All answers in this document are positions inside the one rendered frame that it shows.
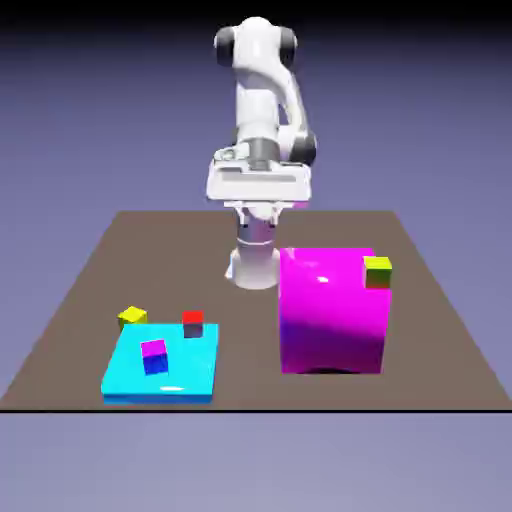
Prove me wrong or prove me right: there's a small magenta cube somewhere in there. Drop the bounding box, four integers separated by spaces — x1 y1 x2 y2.
140 338 170 377

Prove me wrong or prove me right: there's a small yellow-green cube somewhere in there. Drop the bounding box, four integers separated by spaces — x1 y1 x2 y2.
362 255 394 290

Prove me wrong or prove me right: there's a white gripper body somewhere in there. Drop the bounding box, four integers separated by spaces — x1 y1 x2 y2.
205 158 314 210

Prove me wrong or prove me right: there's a large cyan box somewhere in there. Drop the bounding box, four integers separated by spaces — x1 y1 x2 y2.
100 322 221 406

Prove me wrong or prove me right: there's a small yellow cube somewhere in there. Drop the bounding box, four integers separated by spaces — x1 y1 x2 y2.
117 305 149 330

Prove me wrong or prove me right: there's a large magenta box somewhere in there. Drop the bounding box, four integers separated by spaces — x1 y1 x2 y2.
278 246 394 376

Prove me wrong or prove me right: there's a small red cube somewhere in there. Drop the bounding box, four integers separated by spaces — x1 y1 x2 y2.
181 310 205 340

